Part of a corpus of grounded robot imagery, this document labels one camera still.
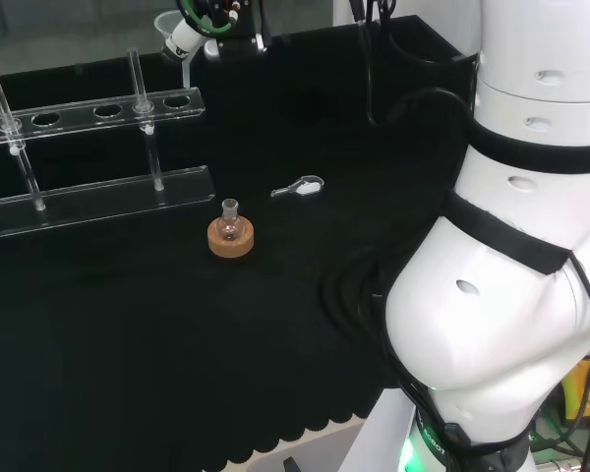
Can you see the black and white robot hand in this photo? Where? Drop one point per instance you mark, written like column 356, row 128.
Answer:
column 236, row 24

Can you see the clear plastic funnel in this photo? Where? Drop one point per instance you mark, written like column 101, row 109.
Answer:
column 163, row 25

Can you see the glass weighing funnel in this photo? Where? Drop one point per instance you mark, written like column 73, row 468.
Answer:
column 307, row 186

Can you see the round-bottom glass flask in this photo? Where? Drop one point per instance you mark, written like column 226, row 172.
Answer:
column 229, row 227

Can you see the clear funnel stand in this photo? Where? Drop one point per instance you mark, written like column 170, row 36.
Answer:
column 98, row 196

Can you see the black cloth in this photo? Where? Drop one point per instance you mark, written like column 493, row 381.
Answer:
column 128, row 319

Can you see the yellow stop button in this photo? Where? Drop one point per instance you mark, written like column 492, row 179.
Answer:
column 577, row 388

